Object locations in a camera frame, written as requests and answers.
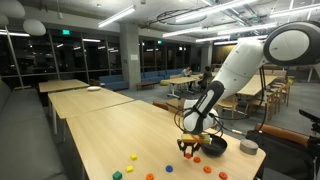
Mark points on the brown leather chair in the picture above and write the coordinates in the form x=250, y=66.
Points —
x=283, y=133

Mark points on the grey cylinder container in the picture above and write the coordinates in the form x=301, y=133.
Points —
x=248, y=147

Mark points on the grey sofa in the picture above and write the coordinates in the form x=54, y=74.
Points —
x=27, y=149

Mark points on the orange ring table corner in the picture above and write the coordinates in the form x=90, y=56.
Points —
x=223, y=175

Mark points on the yellow cube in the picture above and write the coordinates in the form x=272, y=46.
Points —
x=133, y=157
x=129, y=168

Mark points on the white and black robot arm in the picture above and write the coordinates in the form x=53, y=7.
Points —
x=291, y=44

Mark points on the seated person in dark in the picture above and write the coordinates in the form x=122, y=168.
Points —
x=203, y=78

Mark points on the yellow cube near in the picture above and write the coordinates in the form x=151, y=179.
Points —
x=129, y=168

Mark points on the wooden table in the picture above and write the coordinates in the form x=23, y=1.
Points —
x=60, y=85
x=75, y=102

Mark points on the green cube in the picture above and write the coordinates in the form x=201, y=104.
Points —
x=117, y=175

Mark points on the seated person in white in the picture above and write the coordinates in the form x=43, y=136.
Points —
x=186, y=72

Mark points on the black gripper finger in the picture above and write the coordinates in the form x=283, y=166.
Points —
x=183, y=152
x=194, y=151

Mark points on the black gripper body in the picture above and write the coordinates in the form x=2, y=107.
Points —
x=185, y=145

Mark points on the black bowl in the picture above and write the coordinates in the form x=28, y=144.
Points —
x=216, y=147

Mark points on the black camera tripod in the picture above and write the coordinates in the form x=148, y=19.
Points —
x=313, y=142

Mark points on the middle wooden table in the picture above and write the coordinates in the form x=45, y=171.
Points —
x=75, y=102

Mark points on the white plate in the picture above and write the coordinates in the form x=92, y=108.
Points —
x=94, y=88

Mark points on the yellow cube far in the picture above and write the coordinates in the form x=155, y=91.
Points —
x=133, y=157

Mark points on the far wooden table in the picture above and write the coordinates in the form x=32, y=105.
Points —
x=60, y=85

